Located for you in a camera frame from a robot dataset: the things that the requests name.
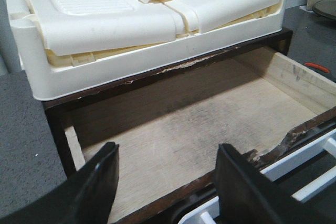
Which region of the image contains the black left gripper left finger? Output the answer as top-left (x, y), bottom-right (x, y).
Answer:
top-left (1, 142), bottom-right (119, 223)

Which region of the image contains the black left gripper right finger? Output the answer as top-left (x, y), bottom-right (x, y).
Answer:
top-left (214, 143), bottom-right (334, 223)

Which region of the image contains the dark wooden drawer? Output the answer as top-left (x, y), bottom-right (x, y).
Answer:
top-left (64, 48), bottom-right (335, 223)

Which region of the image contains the dark wooden drawer cabinet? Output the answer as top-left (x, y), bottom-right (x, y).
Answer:
top-left (43, 27), bottom-right (293, 177)

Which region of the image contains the white plastic folding crate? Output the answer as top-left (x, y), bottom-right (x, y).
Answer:
top-left (6, 0), bottom-right (285, 101)

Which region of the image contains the black round lid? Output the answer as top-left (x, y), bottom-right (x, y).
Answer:
top-left (312, 0), bottom-right (336, 20)

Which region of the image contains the white wire rack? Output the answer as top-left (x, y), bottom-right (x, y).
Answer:
top-left (180, 130), bottom-right (335, 223)

